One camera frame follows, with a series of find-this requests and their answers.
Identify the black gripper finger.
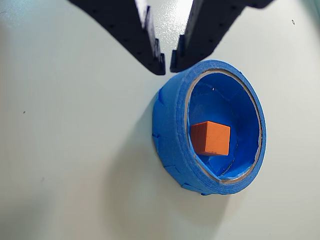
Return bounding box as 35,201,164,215
169,0,273,74
68,0,167,77

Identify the orange cube block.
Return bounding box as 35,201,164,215
190,120,232,157

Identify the blue tape roll bin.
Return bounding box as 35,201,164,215
151,59,268,196

